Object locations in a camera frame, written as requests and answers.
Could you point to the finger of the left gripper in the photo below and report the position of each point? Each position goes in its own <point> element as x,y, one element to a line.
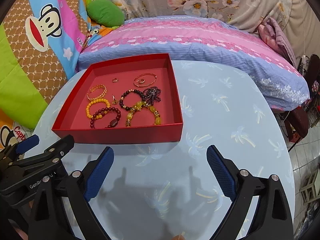
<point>27,144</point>
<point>53,154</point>

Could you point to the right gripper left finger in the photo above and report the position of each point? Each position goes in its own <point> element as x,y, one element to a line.
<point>96,171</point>

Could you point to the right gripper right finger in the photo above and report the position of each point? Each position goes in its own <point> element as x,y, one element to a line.
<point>225,172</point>

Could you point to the silver earring small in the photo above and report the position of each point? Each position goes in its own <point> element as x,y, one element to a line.
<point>114,100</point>

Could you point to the gold hoop earring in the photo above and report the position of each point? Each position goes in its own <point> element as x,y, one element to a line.
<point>115,80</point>

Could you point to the person left hand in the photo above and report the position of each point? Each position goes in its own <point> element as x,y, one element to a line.
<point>21,233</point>

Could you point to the light blue palm tablecloth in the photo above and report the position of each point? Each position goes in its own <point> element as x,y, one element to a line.
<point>160,190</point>

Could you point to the red cardboard tray box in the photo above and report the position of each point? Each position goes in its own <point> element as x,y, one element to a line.
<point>142,115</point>

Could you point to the dark red stool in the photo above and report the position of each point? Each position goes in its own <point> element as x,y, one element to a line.
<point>297,124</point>

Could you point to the thin rose gold bangle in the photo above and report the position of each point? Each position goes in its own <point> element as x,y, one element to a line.
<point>149,78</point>

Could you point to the cartoon monkey colourful quilt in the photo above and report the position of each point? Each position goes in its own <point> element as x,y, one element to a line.
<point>41,41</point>

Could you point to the pink blue striped pillow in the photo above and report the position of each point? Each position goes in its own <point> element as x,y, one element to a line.
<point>192,38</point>

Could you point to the pink folded cloth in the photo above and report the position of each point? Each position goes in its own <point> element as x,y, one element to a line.
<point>272,34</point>

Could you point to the green plush pillow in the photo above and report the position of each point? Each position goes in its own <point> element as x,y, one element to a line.
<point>104,12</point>

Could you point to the grey floral bedsheet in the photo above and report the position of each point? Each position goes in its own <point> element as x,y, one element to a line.
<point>295,17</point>

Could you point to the gold chain bangle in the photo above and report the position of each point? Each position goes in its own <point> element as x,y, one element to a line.
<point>96,92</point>

